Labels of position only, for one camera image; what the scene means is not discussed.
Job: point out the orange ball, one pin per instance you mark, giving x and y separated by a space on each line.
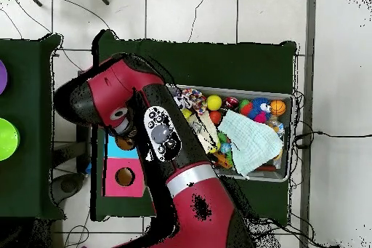
215 117

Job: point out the dark green tablecloth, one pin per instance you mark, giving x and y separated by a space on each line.
232 61

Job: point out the yellow ball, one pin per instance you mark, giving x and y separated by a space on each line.
214 102

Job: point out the mint green cloth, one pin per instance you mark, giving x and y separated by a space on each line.
252 143

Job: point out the wooden box with three holes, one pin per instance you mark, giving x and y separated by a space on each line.
133 184

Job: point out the small orange basketball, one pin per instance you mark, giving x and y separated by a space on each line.
278 107

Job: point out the silver mesh bin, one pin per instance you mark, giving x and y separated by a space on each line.
250 176

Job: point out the blue spiky toy with eyes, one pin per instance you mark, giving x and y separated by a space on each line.
257 107

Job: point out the purple disc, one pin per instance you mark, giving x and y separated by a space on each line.
2 77

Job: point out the lime green disc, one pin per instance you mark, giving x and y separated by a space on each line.
7 139

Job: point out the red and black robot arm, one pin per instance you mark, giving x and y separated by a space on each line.
203 216

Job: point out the side table with green cloth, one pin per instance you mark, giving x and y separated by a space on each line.
26 114

